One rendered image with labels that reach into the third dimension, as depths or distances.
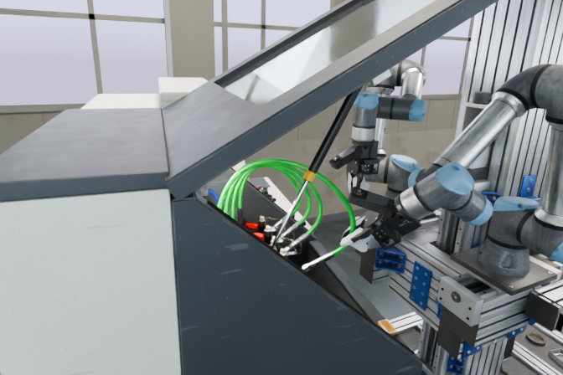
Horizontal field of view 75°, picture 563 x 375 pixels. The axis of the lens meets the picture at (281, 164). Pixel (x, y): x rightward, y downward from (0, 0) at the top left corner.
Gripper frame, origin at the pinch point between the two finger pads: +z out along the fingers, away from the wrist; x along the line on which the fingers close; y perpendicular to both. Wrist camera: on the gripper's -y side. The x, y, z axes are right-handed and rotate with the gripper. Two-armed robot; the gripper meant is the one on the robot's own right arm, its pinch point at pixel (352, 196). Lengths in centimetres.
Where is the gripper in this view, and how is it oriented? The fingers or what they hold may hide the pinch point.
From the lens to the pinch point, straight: 130.8
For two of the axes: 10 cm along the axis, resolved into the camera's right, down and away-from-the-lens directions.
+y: 9.5, -0.6, 3.1
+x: -3.1, -2.8, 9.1
